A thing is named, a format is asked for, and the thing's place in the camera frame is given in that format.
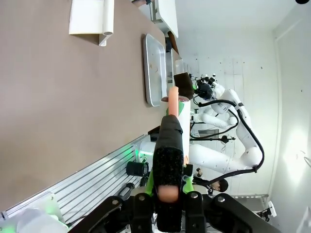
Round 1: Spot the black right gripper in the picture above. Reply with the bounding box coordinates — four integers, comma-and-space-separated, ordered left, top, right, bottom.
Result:
191, 82, 214, 101

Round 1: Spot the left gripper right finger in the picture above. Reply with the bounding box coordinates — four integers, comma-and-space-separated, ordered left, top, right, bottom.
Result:
182, 174, 280, 233

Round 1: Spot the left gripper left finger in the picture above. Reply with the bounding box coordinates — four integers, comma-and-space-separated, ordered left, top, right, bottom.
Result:
84, 169, 156, 233

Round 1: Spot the dark brown cloth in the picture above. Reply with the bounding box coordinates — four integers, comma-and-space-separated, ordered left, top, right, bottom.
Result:
173, 72, 195, 98

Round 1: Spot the pink handled lint roller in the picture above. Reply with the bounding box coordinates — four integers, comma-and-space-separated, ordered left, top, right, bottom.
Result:
152, 86, 191, 231

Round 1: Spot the person with black hair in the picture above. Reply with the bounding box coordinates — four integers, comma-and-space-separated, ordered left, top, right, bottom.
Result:
194, 167, 229, 196

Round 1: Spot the silver metal tray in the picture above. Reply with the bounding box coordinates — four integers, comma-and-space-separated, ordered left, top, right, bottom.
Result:
142, 33, 168, 107

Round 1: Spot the white lint roller stand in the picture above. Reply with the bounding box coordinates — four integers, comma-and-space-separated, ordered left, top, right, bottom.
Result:
69, 0, 114, 47

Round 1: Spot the black front camera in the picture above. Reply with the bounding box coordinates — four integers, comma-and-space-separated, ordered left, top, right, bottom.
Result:
125, 161, 149, 177

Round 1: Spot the aluminium rail base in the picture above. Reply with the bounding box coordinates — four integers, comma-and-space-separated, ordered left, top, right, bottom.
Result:
0, 134, 156, 226

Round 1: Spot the small white camera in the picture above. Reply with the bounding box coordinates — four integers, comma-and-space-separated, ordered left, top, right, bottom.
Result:
257, 200, 277, 221

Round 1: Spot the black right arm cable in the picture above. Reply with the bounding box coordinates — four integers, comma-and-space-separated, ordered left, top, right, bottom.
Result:
194, 96, 265, 187

